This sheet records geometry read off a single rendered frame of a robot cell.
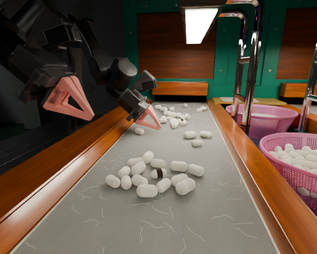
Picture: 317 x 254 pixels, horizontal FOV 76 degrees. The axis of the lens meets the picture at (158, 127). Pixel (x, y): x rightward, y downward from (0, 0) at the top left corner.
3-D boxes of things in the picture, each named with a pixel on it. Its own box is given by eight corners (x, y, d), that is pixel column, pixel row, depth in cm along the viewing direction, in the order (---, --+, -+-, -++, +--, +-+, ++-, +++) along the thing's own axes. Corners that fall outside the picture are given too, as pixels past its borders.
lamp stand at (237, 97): (186, 153, 65) (193, -8, 52) (186, 134, 84) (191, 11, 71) (249, 157, 62) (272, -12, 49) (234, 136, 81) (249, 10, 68)
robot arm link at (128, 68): (145, 75, 58) (127, 44, 61) (119, 76, 52) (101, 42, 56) (129, 99, 66) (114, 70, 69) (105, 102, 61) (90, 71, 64)
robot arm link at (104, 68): (124, 70, 64) (87, 10, 74) (98, 70, 59) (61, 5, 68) (112, 96, 73) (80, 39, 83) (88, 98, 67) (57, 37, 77)
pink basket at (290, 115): (271, 148, 69) (276, 121, 66) (210, 129, 90) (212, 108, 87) (305, 134, 84) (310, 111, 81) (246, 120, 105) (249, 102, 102)
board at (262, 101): (214, 104, 100) (214, 101, 100) (210, 99, 114) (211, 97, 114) (286, 105, 96) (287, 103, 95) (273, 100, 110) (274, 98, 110)
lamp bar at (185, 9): (179, 6, 35) (180, -45, 33) (184, 44, 94) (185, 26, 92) (227, 4, 34) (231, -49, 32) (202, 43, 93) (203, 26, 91)
